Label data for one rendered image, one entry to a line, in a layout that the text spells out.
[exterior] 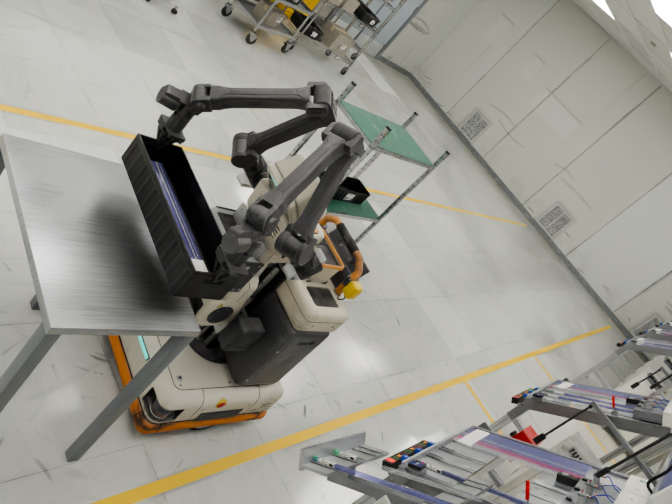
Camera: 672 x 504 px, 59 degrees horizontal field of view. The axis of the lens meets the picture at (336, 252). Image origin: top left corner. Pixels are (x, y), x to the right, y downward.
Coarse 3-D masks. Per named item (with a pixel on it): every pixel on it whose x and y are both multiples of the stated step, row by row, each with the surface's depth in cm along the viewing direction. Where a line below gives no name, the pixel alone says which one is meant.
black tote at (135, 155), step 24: (144, 144) 194; (144, 168) 185; (168, 168) 206; (144, 192) 183; (192, 192) 195; (144, 216) 182; (168, 216) 174; (192, 216) 194; (168, 240) 172; (216, 240) 185; (168, 264) 171; (192, 264) 164; (192, 288) 169; (216, 288) 174
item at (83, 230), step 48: (0, 144) 175; (48, 192) 172; (96, 192) 186; (48, 240) 160; (96, 240) 172; (144, 240) 187; (48, 288) 149; (96, 288) 160; (144, 288) 173; (48, 336) 145; (192, 336) 177; (0, 384) 156; (144, 384) 188; (96, 432) 200
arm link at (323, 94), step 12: (324, 84) 185; (324, 96) 183; (336, 108) 194; (288, 120) 198; (300, 120) 194; (312, 120) 192; (324, 120) 189; (336, 120) 193; (240, 132) 208; (252, 132) 207; (264, 132) 202; (276, 132) 198; (288, 132) 197; (300, 132) 197; (252, 144) 203; (264, 144) 202; (276, 144) 203; (240, 156) 204; (252, 156) 204
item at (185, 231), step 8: (160, 168) 198; (160, 176) 195; (168, 184) 195; (168, 192) 192; (168, 200) 189; (176, 200) 192; (176, 208) 189; (176, 216) 186; (184, 216) 189; (184, 224) 186; (184, 232) 183; (184, 240) 180; (192, 240) 183; (192, 248) 180; (192, 256) 178; (200, 256) 180; (200, 264) 178
